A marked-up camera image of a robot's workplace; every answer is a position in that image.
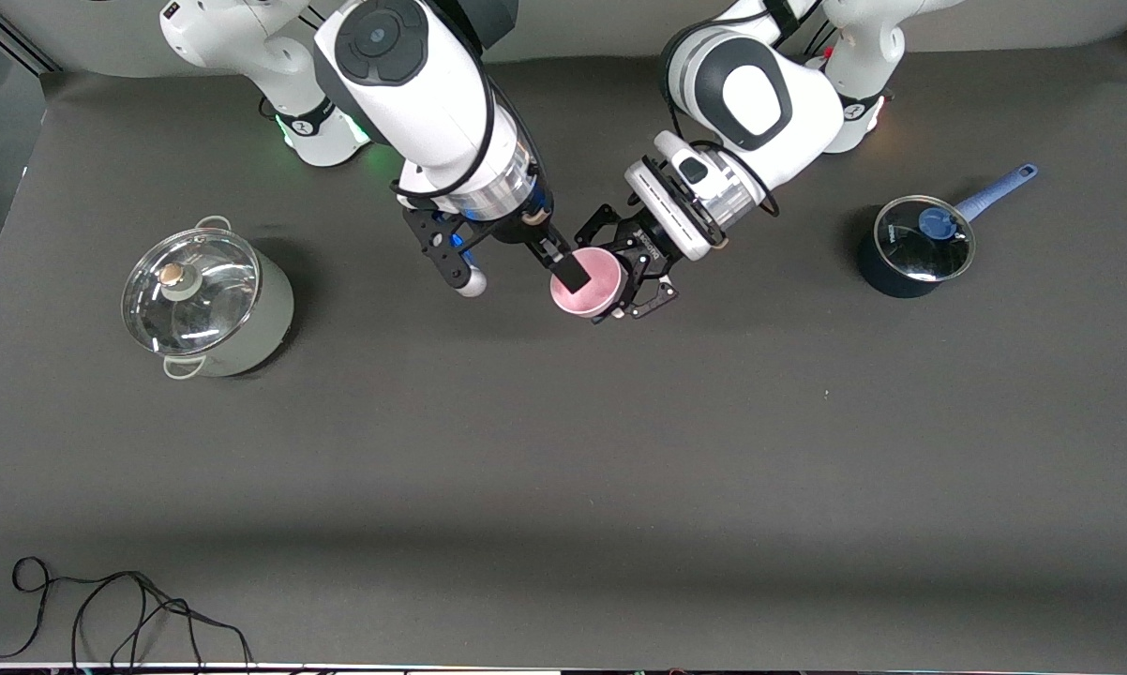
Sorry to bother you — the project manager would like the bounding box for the glass lid with beige knob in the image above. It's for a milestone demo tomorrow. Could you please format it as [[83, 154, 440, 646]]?
[[121, 227, 263, 358]]

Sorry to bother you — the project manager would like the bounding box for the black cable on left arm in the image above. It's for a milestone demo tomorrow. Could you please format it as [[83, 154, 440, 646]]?
[[659, 0, 841, 218]]

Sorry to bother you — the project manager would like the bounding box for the dark grey table cloth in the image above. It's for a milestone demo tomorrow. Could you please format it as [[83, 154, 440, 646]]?
[[0, 42, 1127, 668]]

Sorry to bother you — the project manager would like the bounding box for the thin black loose cable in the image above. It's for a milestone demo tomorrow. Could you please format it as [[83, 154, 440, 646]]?
[[0, 556, 257, 672]]

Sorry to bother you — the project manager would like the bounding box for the glass lid with blue knob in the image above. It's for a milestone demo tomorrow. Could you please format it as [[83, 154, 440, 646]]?
[[873, 194, 978, 284]]

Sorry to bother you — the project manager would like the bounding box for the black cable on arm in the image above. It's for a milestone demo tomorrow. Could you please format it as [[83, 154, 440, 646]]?
[[659, 0, 841, 218], [390, 37, 501, 200]]

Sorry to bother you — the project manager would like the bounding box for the pink plastic cup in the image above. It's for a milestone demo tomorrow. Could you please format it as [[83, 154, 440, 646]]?
[[550, 247, 627, 321]]

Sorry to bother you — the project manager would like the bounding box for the dark blue saucepan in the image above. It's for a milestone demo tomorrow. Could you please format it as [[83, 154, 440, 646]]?
[[855, 162, 1041, 300]]

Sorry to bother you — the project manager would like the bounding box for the pale green stockpot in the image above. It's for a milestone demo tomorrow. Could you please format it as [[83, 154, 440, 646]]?
[[121, 215, 296, 381]]

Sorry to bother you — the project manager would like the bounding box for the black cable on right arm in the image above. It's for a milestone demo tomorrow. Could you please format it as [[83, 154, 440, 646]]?
[[390, 37, 501, 200]]

